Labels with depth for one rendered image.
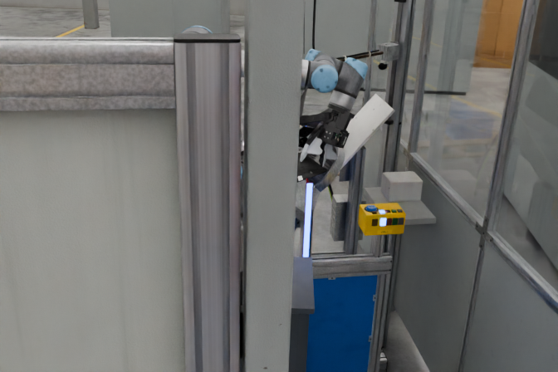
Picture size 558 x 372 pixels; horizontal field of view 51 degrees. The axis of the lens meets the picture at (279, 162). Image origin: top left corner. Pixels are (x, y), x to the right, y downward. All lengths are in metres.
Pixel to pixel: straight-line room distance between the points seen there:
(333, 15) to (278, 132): 7.43
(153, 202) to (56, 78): 0.16
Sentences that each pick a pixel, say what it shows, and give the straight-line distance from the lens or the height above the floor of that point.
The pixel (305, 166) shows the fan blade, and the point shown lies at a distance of 2.41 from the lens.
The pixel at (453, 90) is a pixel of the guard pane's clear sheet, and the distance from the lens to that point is 2.74.
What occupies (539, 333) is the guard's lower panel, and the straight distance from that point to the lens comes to 2.26.
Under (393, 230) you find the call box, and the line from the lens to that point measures 2.36.
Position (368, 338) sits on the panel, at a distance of 2.68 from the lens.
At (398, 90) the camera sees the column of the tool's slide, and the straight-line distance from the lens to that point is 3.00.
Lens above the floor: 2.10
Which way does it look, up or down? 22 degrees down
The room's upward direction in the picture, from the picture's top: 2 degrees clockwise
